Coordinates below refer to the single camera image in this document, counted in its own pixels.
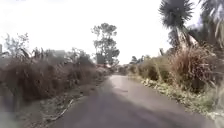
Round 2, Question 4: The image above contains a dry brown bushes bank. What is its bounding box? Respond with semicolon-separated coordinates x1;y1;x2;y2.
0;46;111;104

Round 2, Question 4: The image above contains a grey asphalt path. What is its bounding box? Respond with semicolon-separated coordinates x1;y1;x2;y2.
46;73;218;128

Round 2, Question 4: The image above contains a tall thin tree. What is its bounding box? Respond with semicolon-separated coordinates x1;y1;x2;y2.
91;22;121;66

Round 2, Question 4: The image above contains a cabbage palm tree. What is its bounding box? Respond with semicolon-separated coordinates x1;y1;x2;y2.
158;0;195;51

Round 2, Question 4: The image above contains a leaf-littered dirt verge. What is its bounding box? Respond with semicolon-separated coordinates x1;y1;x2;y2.
13;81;104;128

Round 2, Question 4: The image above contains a dry grass and flax bank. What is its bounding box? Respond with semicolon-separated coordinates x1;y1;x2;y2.
128;43;224;118

